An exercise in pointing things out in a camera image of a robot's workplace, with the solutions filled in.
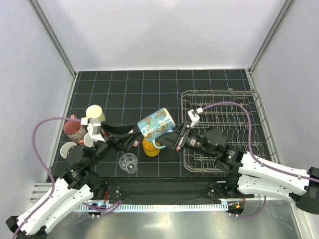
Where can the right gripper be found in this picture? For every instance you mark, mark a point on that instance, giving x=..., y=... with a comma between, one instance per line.
x=181, y=139

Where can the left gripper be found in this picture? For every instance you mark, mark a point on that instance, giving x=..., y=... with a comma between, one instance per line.
x=109, y=137

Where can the blue butterfly mug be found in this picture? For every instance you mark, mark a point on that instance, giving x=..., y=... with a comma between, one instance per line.
x=156, y=125

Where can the yellow mug black handle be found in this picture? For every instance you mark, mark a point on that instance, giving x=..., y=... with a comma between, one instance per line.
x=149, y=148

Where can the brown floral mug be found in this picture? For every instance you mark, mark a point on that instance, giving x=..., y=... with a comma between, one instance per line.
x=87, y=141

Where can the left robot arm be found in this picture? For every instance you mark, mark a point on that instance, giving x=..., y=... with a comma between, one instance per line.
x=77, y=185

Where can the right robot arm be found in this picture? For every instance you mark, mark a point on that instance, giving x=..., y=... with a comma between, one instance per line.
x=248, y=173

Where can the clear glass tumbler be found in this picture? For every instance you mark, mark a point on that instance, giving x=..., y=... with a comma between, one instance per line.
x=129, y=163

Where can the cream yellow faceted mug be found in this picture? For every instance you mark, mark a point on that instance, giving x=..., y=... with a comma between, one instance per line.
x=95, y=112

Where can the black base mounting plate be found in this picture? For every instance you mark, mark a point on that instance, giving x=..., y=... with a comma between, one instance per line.
x=170, y=191

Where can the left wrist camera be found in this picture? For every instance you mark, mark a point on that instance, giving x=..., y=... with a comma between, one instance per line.
x=93, y=128

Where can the white mug blue handle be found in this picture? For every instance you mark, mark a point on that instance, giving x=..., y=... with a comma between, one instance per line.
x=65, y=148

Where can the grey wire dish rack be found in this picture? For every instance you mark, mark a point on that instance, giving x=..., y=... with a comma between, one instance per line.
x=242, y=118

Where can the white slotted cable duct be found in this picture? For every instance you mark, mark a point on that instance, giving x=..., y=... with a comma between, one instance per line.
x=223, y=206

